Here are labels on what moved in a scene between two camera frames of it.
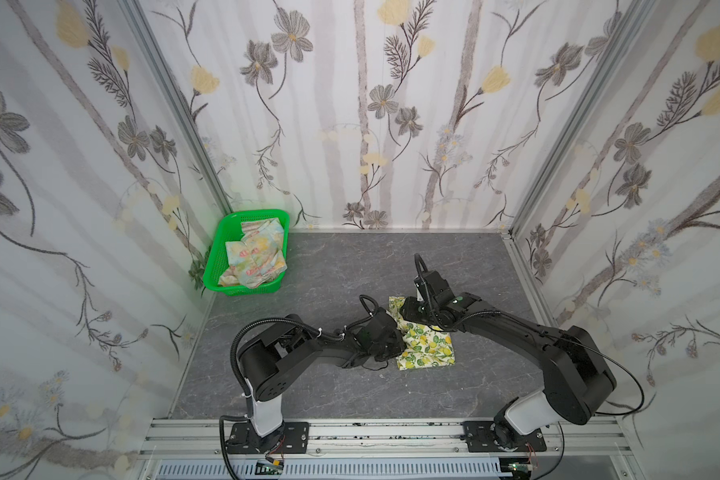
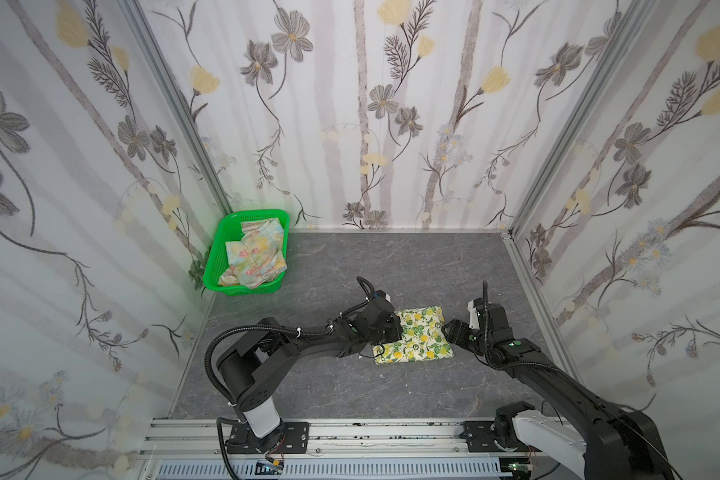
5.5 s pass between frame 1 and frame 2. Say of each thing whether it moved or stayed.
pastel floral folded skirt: stayed
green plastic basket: stayed
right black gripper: moved
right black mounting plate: stayed
